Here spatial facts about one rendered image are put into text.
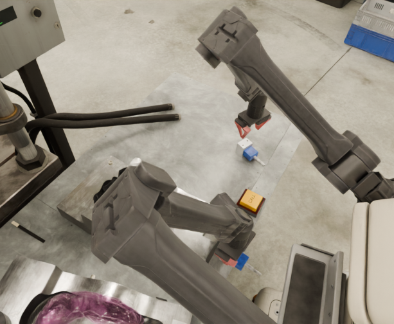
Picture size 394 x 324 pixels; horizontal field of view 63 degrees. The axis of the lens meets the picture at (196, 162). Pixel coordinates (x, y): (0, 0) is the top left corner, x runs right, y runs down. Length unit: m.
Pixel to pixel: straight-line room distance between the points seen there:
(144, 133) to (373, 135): 2.01
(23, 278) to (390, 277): 0.83
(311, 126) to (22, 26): 0.99
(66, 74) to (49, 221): 2.13
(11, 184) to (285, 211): 1.54
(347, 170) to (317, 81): 2.52
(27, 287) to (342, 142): 0.83
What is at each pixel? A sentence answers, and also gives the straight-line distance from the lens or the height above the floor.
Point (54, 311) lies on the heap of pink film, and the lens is 0.95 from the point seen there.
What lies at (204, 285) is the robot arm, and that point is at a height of 1.39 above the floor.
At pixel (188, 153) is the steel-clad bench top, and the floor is 0.80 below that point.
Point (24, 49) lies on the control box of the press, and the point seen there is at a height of 1.13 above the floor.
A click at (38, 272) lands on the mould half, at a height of 0.91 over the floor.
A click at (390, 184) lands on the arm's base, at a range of 0.80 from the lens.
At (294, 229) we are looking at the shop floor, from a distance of 2.11.
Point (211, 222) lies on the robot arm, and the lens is 0.64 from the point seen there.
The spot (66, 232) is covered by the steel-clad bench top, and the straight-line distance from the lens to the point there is 1.14.
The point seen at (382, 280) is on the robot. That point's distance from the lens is 0.54.
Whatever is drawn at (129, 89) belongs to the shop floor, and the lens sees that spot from 2.87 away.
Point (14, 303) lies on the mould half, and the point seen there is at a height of 0.91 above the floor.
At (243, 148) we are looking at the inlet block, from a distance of 1.24.
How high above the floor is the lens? 1.77
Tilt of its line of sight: 51 degrees down
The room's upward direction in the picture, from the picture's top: 4 degrees clockwise
